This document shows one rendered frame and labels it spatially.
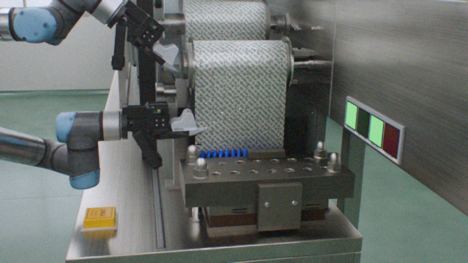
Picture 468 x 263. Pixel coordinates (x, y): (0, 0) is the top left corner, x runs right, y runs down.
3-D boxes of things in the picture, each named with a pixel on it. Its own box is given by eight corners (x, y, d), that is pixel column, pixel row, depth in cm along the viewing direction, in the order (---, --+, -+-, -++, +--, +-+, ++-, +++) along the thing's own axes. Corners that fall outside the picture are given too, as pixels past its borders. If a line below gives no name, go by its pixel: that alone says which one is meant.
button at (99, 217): (86, 216, 122) (85, 207, 122) (115, 214, 124) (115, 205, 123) (83, 229, 116) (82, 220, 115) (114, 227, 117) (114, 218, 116)
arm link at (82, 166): (78, 174, 134) (74, 135, 131) (107, 183, 128) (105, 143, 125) (53, 183, 127) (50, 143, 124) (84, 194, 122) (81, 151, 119)
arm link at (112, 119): (104, 145, 121) (106, 135, 129) (123, 144, 122) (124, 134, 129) (102, 115, 119) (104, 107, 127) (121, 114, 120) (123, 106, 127)
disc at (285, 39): (275, 86, 143) (277, 33, 139) (277, 86, 143) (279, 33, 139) (290, 97, 129) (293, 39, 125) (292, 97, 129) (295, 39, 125)
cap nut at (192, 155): (184, 160, 124) (184, 143, 123) (199, 159, 125) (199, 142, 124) (185, 165, 121) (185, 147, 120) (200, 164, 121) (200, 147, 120)
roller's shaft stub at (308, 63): (283, 71, 136) (283, 55, 135) (307, 70, 138) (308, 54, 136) (288, 73, 132) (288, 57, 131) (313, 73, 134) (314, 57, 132)
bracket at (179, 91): (163, 183, 143) (161, 78, 135) (186, 182, 144) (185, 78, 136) (164, 190, 139) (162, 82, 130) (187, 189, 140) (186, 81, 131)
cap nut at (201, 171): (192, 174, 116) (191, 155, 114) (208, 173, 116) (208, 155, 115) (194, 179, 112) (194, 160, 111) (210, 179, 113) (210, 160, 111)
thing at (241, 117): (195, 156, 130) (195, 86, 125) (282, 152, 134) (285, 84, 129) (195, 156, 130) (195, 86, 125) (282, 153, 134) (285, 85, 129)
